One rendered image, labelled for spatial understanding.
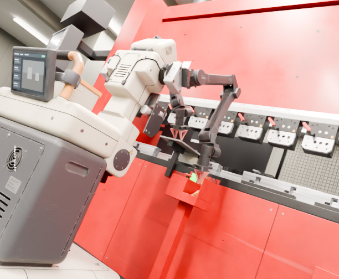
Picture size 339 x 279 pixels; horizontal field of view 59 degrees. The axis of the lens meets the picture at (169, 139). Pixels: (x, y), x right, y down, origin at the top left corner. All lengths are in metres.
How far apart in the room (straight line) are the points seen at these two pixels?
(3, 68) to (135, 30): 8.48
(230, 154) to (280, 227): 1.09
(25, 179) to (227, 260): 1.08
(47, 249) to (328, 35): 1.89
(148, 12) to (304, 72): 1.52
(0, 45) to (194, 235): 9.87
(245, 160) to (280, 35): 0.96
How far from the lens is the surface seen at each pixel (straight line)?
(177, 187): 1.59
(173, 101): 1.95
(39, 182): 0.98
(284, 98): 1.96
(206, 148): 1.55
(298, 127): 1.87
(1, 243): 1.03
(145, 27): 2.87
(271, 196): 1.64
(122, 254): 2.07
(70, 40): 2.59
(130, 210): 2.08
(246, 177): 1.84
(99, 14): 2.76
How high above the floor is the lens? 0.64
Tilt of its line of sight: 11 degrees up
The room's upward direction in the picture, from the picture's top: 23 degrees clockwise
